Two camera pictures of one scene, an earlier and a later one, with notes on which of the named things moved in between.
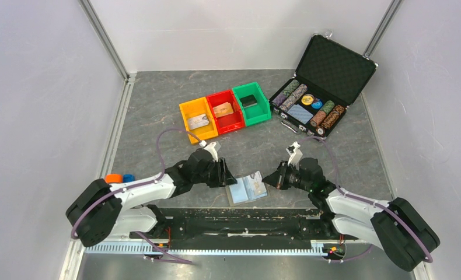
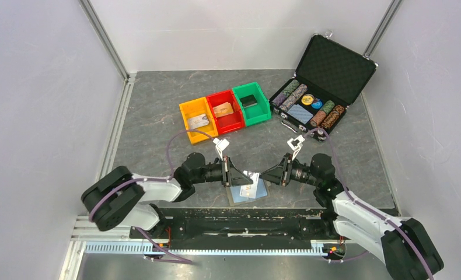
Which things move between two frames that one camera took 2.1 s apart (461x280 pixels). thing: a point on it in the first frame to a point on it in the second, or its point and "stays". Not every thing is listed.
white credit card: x=198 y=121 stays
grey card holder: x=248 y=188 stays
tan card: x=223 y=109 stays
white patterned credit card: x=258 y=186 to x=250 y=190
